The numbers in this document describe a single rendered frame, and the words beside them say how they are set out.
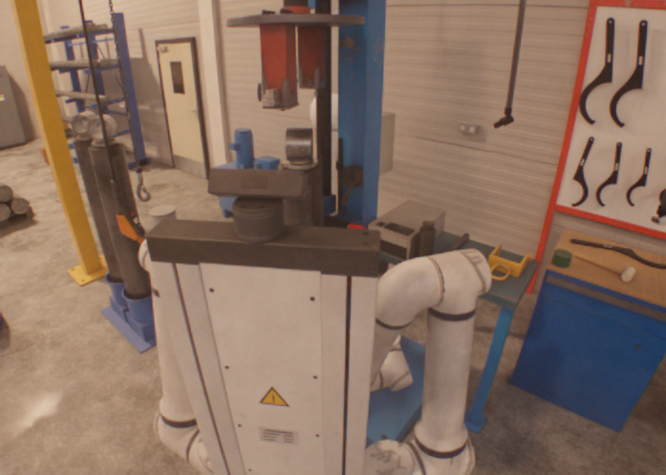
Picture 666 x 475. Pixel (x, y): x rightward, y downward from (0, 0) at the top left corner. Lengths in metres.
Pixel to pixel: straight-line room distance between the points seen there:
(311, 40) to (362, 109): 0.43
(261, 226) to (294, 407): 0.37
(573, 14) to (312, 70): 2.05
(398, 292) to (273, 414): 0.36
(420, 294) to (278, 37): 1.07
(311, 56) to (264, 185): 1.43
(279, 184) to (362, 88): 1.56
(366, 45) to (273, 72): 0.61
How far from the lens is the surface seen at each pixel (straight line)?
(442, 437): 1.19
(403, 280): 0.86
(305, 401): 0.74
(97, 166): 2.71
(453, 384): 1.07
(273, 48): 1.56
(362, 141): 2.08
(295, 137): 1.77
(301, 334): 0.62
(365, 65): 2.02
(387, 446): 1.24
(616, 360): 2.61
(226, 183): 0.54
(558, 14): 3.32
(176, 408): 1.29
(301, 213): 1.84
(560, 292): 2.42
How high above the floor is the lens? 2.04
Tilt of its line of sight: 26 degrees down
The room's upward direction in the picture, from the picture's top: straight up
